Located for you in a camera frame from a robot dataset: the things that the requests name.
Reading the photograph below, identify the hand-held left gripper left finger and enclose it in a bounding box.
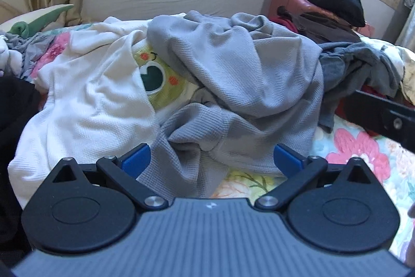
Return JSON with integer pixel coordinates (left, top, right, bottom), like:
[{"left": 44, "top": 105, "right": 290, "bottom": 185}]
[{"left": 49, "top": 143, "right": 169, "bottom": 211}]

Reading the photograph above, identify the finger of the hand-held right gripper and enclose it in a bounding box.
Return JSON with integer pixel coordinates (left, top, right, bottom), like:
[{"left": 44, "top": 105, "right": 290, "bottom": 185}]
[{"left": 344, "top": 89, "right": 415, "bottom": 152}]

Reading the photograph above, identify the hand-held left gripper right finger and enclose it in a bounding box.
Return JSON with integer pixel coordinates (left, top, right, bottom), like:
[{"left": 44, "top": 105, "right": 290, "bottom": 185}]
[{"left": 254, "top": 143, "right": 378, "bottom": 211}]

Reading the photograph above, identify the grey waffle shirt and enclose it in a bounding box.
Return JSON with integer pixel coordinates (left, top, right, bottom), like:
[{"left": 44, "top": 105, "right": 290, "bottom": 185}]
[{"left": 147, "top": 10, "right": 325, "bottom": 200}]

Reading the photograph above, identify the floral blanket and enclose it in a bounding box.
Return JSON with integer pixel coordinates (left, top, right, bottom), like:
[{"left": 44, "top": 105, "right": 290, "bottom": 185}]
[{"left": 19, "top": 22, "right": 415, "bottom": 265}]

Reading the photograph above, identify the red cloth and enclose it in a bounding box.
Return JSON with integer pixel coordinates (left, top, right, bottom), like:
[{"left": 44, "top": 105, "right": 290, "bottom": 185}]
[{"left": 334, "top": 85, "right": 403, "bottom": 122}]

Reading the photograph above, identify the yellowish cloth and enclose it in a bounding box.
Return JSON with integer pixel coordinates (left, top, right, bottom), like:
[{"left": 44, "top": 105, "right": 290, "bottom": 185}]
[{"left": 386, "top": 40, "right": 415, "bottom": 105}]

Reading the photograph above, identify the dark grey garment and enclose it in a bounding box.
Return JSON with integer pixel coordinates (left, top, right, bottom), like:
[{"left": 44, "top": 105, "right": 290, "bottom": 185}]
[{"left": 316, "top": 42, "right": 404, "bottom": 133}]

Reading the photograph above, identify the green plush pillow with face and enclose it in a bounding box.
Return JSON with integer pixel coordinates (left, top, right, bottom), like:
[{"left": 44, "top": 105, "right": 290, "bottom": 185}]
[{"left": 131, "top": 43, "right": 195, "bottom": 110}]

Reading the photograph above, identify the white waffle shirt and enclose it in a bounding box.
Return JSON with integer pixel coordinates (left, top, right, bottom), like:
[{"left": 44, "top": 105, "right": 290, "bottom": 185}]
[{"left": 7, "top": 17, "right": 187, "bottom": 209}]

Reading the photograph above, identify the brown garment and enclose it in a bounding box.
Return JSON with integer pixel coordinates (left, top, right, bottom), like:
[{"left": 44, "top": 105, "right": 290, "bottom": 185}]
[{"left": 292, "top": 12, "right": 362, "bottom": 44}]

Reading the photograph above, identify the black cloth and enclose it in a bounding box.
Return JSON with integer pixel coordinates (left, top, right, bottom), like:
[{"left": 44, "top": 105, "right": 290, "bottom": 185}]
[{"left": 0, "top": 76, "right": 43, "bottom": 268}]

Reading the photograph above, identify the grey-blue cloth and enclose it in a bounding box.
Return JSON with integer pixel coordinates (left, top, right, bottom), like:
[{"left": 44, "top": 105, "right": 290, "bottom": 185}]
[{"left": 0, "top": 32, "right": 59, "bottom": 79}]

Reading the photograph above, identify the cream and green pillow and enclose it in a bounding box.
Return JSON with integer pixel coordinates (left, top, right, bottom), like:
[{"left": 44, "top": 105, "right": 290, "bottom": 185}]
[{"left": 0, "top": 4, "right": 75, "bottom": 36}]

